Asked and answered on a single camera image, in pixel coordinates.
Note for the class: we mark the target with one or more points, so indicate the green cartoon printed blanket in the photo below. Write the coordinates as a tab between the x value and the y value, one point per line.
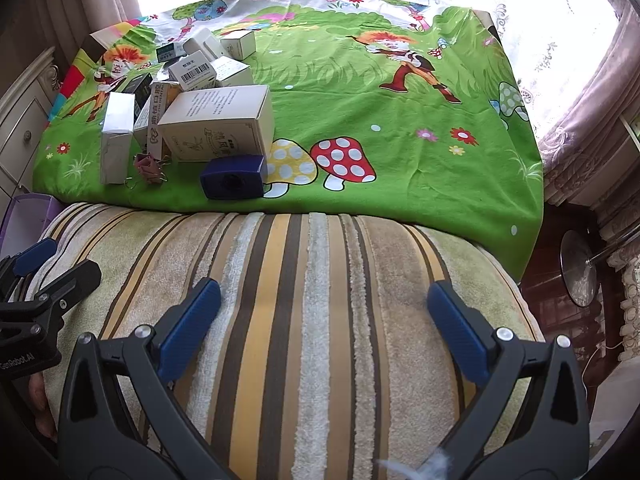
400	125

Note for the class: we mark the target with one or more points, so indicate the striped towel blanket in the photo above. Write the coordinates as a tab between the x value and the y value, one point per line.
310	340

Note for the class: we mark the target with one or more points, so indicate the cream ornate dresser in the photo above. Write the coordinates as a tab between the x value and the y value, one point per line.
22	120

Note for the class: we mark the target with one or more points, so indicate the white plastic device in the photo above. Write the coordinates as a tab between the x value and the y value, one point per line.
205	44

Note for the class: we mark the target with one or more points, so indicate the small white cardboard box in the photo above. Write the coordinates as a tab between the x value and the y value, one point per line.
240	43

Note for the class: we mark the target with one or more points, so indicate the large cream cardboard box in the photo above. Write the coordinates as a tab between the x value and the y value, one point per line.
215	117

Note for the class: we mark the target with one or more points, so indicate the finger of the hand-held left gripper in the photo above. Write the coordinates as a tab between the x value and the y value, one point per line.
70	285
30	258

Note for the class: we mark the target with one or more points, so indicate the white box with grey print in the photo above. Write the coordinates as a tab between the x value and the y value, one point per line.
159	120

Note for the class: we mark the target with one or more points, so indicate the black cardboard box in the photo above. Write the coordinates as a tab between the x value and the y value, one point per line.
138	85

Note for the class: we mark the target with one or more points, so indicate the person's left hand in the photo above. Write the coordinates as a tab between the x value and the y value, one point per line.
42	410

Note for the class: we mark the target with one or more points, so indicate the purple cardboard storage box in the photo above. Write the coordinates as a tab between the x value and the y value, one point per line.
25	220

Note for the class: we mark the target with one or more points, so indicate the white box with barcode label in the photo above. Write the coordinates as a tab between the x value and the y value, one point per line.
192	72

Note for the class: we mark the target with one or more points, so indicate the tall white cardboard box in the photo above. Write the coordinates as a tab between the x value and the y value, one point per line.
117	135

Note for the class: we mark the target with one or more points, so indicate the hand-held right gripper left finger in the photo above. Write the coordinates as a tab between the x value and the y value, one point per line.
192	325

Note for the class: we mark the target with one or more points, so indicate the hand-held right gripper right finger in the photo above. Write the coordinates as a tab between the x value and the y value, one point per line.
460	330

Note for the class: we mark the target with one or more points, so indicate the pink binder clip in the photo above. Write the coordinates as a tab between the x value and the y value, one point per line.
149	167

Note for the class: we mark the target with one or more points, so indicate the round metal stand base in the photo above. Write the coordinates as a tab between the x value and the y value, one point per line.
580	272

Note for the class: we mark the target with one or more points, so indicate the blue plastic pencil sharpener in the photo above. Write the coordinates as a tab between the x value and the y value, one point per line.
232	178

